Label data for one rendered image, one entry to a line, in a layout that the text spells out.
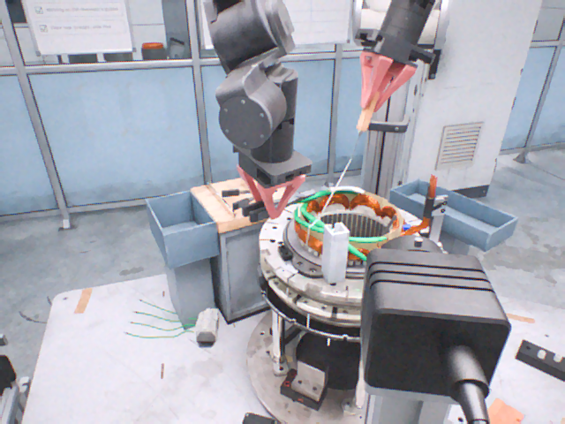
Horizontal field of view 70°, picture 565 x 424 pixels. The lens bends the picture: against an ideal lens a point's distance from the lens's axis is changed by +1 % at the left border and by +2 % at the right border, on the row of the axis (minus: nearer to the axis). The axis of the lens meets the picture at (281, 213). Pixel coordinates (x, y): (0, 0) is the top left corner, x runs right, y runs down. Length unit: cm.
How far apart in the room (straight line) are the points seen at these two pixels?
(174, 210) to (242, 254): 20
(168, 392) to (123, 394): 9
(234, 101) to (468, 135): 288
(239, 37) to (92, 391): 74
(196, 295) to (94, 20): 208
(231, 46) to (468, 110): 276
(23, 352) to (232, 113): 201
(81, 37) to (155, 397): 224
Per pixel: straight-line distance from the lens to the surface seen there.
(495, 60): 318
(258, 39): 47
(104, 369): 99
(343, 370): 92
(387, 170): 115
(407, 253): 17
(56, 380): 101
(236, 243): 89
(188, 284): 93
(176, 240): 83
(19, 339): 240
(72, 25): 278
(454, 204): 104
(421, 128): 297
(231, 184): 100
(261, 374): 88
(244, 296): 99
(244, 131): 43
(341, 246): 59
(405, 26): 62
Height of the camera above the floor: 149
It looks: 30 degrees down
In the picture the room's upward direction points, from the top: straight up
